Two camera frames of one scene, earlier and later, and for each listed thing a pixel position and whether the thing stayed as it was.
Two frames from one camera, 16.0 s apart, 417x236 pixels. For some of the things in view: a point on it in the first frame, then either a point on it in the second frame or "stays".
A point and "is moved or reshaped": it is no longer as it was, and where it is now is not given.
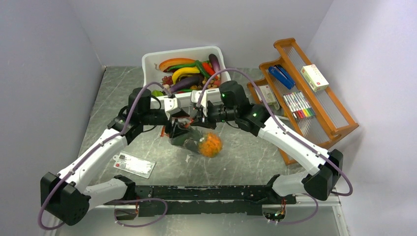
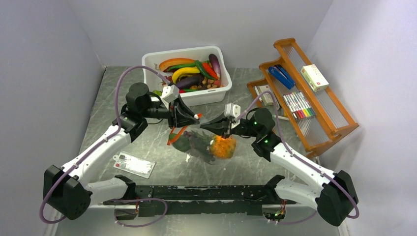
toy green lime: x=157 y=93 stays
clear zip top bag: x=187 y=135 is moved or reshaped
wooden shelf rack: x=291 y=93 stays
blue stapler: x=280 y=73 stays
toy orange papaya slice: x=166 y=64 stays
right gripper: x=206 y=121 → x=220 y=126
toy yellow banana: x=183 y=71 stays
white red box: x=314 y=77 stays
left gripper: x=174 y=130 → x=179 y=115
